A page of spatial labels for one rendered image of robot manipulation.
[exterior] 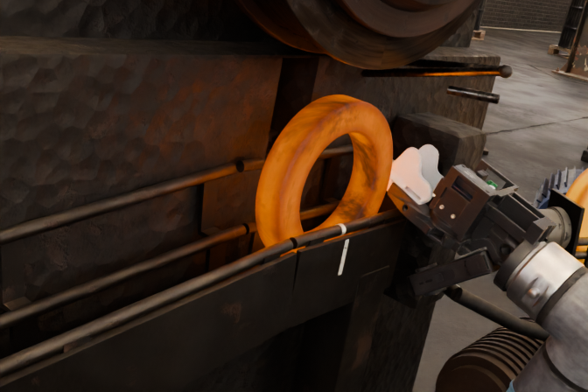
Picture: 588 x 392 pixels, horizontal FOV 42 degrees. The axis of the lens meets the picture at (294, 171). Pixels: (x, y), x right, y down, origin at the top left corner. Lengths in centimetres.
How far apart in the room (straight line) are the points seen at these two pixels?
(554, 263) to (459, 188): 12
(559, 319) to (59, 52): 52
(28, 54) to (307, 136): 26
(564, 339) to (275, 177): 32
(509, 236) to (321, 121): 24
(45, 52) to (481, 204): 45
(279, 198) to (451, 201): 20
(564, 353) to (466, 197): 18
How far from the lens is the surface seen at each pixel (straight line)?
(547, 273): 79
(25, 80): 60
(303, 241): 74
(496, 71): 78
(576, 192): 110
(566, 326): 79
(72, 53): 62
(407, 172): 86
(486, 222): 83
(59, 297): 65
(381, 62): 74
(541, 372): 83
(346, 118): 75
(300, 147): 71
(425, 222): 83
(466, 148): 94
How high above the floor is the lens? 99
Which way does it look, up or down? 17 degrees down
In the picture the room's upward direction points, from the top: 11 degrees clockwise
